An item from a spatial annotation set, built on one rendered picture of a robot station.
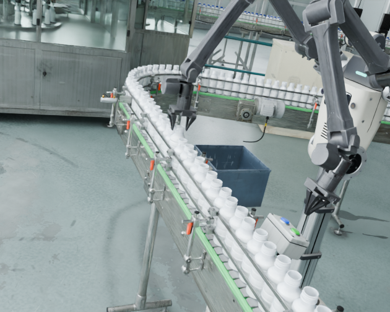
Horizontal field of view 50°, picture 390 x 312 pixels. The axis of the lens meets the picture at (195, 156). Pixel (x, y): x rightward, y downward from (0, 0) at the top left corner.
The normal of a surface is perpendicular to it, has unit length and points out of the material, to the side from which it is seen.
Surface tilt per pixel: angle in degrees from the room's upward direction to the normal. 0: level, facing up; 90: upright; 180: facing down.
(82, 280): 0
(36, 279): 0
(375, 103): 90
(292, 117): 90
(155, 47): 90
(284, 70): 90
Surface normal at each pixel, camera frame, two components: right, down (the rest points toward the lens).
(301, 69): 0.04, 0.40
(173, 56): 0.35, 0.43
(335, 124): -0.77, 0.24
